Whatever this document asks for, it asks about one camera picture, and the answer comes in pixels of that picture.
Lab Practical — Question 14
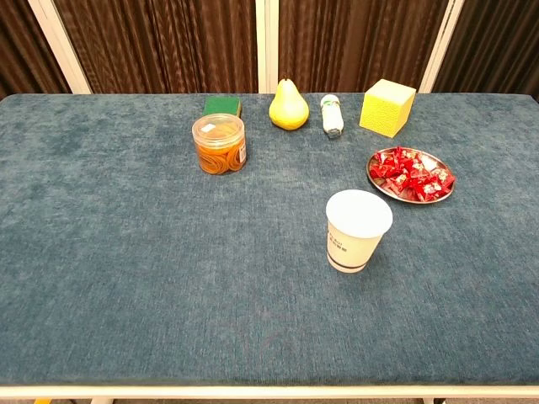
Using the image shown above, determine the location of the white paper cup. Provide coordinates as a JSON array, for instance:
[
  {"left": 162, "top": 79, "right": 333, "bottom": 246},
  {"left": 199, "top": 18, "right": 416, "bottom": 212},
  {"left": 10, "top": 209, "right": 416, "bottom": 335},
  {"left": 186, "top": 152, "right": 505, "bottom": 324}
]
[{"left": 325, "top": 189, "right": 394, "bottom": 274}]

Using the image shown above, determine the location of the silver metal plate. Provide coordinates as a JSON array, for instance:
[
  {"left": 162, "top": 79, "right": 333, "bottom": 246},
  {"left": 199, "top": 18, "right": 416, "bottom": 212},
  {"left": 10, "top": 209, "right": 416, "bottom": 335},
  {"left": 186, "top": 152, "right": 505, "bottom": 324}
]
[{"left": 366, "top": 146, "right": 457, "bottom": 205}]

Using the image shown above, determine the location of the clear jar of rubber bands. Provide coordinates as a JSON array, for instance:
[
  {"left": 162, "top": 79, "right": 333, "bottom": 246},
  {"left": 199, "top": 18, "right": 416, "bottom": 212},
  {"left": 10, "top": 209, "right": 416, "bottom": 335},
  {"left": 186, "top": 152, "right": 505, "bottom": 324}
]
[{"left": 191, "top": 113, "right": 248, "bottom": 176}]

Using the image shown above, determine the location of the yellow pear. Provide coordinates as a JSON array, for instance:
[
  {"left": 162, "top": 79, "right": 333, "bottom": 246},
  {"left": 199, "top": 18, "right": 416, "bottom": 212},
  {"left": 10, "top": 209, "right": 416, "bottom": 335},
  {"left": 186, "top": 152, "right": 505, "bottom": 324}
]
[{"left": 268, "top": 75, "right": 311, "bottom": 131}]

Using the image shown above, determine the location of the small white bottle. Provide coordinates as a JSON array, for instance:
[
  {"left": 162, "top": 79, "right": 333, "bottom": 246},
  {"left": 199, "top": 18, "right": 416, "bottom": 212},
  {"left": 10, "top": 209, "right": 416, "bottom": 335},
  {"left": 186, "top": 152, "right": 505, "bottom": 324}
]
[{"left": 319, "top": 93, "right": 345, "bottom": 141}]

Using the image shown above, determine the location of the green yellow sponge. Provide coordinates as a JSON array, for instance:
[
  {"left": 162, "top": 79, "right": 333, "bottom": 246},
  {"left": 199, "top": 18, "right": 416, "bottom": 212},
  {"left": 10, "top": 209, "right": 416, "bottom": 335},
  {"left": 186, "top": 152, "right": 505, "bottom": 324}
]
[{"left": 202, "top": 96, "right": 243, "bottom": 119}]

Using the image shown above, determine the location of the yellow foam cube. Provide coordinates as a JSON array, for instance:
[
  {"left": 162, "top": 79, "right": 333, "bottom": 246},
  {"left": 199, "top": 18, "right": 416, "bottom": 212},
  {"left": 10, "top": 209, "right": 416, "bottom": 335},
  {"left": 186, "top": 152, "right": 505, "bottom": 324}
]
[{"left": 359, "top": 78, "right": 418, "bottom": 139}]

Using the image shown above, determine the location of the blue fabric table cover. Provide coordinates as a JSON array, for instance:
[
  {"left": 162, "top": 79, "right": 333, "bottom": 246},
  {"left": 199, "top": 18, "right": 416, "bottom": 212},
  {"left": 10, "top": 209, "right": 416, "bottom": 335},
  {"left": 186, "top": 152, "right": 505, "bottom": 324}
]
[{"left": 0, "top": 92, "right": 539, "bottom": 387}]

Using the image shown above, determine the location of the brown pleated screen panel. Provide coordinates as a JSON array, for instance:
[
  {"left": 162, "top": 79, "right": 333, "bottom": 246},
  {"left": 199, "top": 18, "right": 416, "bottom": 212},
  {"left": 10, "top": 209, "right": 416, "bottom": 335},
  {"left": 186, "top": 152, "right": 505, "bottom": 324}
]
[
  {"left": 433, "top": 0, "right": 539, "bottom": 102},
  {"left": 53, "top": 0, "right": 259, "bottom": 94},
  {"left": 0, "top": 0, "right": 72, "bottom": 100},
  {"left": 277, "top": 0, "right": 450, "bottom": 94}
]

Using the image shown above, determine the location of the white screen frame post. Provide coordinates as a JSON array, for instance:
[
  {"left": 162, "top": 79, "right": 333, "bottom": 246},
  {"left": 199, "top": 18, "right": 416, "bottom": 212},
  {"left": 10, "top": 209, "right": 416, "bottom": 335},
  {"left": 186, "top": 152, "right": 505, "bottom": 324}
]
[
  {"left": 27, "top": 0, "right": 93, "bottom": 95},
  {"left": 254, "top": 0, "right": 280, "bottom": 94},
  {"left": 419, "top": 0, "right": 467, "bottom": 94}
]

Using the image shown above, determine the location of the white table frame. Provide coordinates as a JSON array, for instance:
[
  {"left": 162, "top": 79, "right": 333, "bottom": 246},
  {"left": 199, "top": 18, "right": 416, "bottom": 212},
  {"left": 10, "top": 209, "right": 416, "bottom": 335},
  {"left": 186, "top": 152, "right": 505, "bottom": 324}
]
[{"left": 0, "top": 383, "right": 539, "bottom": 404}]

